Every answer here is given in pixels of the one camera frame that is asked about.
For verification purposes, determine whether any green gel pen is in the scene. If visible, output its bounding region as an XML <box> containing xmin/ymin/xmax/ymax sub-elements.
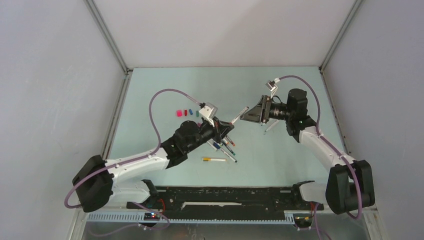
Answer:
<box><xmin>222</xmin><ymin>140</ymin><xmax>236</xmax><ymax>156</ymax></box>

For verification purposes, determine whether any red gel pen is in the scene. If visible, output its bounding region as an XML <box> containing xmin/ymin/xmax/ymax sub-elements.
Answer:
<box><xmin>226</xmin><ymin>136</ymin><xmax>236</xmax><ymax>147</ymax></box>

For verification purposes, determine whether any grey cable duct rail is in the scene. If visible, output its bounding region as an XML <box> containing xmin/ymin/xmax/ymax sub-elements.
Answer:
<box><xmin>86</xmin><ymin>211</ymin><xmax>304</xmax><ymax>225</ymax></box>

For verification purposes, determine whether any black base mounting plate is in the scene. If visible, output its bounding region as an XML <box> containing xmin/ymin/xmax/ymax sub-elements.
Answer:
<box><xmin>141</xmin><ymin>186</ymin><xmax>315</xmax><ymax>220</ymax></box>

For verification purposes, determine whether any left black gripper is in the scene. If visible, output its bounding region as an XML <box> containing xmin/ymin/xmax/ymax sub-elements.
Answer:
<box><xmin>185</xmin><ymin>116</ymin><xmax>233</xmax><ymax>153</ymax></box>

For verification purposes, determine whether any yellow capped marker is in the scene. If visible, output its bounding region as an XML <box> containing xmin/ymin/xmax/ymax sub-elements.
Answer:
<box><xmin>202</xmin><ymin>157</ymin><xmax>227</xmax><ymax>162</ymax></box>

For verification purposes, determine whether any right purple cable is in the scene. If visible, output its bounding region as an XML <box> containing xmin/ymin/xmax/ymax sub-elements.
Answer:
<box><xmin>278</xmin><ymin>75</ymin><xmax>364</xmax><ymax>240</ymax></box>

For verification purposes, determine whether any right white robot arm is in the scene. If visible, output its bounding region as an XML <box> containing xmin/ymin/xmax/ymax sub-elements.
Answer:
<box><xmin>240</xmin><ymin>88</ymin><xmax>376</xmax><ymax>215</ymax></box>

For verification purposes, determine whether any green capped marker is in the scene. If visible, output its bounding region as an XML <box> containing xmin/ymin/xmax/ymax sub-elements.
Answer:
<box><xmin>263</xmin><ymin>119</ymin><xmax>280</xmax><ymax>134</ymax></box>

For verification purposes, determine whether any aluminium frame post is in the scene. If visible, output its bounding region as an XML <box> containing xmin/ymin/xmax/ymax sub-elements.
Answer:
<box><xmin>83</xmin><ymin>0</ymin><xmax>133</xmax><ymax>159</ymax></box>
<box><xmin>319</xmin><ymin>0</ymin><xmax>365</xmax><ymax>74</ymax></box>

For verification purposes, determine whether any grey capped marker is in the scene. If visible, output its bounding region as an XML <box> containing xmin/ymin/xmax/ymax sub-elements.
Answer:
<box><xmin>206</xmin><ymin>141</ymin><xmax>219</xmax><ymax>151</ymax></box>

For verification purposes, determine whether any right aluminium frame post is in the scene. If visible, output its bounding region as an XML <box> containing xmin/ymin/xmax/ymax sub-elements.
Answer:
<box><xmin>319</xmin><ymin>0</ymin><xmax>365</xmax><ymax>74</ymax></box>

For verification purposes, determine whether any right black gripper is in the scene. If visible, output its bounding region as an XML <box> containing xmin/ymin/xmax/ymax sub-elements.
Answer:
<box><xmin>240</xmin><ymin>95</ymin><xmax>293</xmax><ymax>124</ymax></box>

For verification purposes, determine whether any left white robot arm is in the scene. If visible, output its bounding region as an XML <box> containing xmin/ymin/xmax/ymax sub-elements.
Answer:
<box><xmin>72</xmin><ymin>118</ymin><xmax>235</xmax><ymax>213</ymax></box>

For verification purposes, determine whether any left aluminium frame post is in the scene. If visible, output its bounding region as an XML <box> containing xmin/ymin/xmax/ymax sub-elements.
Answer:
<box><xmin>83</xmin><ymin>0</ymin><xmax>133</xmax><ymax>159</ymax></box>

